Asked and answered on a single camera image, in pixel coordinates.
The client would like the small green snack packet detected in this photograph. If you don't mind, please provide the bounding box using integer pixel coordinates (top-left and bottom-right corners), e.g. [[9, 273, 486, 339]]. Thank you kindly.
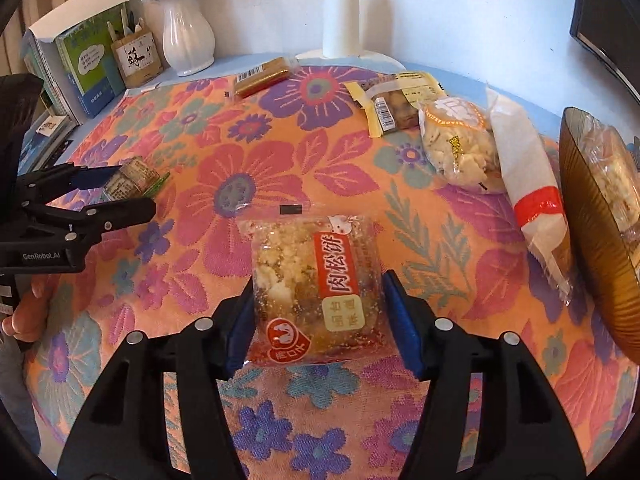
[[101, 156, 170, 202]]

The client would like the red pork floss cake packet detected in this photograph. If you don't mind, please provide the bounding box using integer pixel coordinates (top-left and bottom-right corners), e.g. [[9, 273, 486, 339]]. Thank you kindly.
[[240, 214, 390, 366]]

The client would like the white red toast bread packet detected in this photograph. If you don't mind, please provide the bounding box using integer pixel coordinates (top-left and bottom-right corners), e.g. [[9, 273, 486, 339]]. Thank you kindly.
[[486, 89, 573, 304]]

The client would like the clear bag of crackers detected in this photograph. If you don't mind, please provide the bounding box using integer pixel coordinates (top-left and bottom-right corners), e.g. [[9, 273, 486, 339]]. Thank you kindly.
[[419, 96, 506, 194]]

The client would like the yellow pastry packet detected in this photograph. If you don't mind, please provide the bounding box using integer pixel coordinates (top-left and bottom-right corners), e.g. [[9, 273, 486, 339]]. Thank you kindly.
[[345, 72, 447, 139]]

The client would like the person's left hand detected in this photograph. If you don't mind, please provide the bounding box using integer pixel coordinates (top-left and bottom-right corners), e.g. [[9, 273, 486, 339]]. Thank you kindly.
[[2, 275, 52, 344]]

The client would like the stack of books at left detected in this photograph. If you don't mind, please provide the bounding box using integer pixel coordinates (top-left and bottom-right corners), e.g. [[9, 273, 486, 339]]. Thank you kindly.
[[17, 112, 77, 176]]

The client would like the spiral notebooks upright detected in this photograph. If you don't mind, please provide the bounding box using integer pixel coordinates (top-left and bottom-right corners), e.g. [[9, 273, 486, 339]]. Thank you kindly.
[[21, 29, 87, 126]]

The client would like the floral orange tablecloth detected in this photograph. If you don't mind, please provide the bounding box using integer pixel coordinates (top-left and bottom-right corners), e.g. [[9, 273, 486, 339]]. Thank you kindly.
[[25, 66, 638, 479]]

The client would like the amber ribbed glass bowl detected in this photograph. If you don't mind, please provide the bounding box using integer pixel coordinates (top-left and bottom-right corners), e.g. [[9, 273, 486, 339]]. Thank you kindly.
[[560, 107, 639, 362]]

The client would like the white paper on books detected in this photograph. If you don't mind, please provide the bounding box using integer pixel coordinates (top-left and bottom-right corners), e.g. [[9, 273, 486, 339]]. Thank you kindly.
[[28, 0, 129, 42]]

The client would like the white ceramic vase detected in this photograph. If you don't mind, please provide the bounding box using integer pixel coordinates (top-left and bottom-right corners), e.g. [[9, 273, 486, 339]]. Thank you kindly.
[[160, 0, 216, 77]]

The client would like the snack packet in bowl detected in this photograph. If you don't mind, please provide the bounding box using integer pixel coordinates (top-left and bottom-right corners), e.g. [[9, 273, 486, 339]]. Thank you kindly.
[[579, 115, 639, 243]]

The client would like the black monitor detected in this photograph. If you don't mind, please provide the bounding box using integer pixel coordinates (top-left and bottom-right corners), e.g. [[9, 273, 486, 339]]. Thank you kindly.
[[570, 0, 639, 99]]

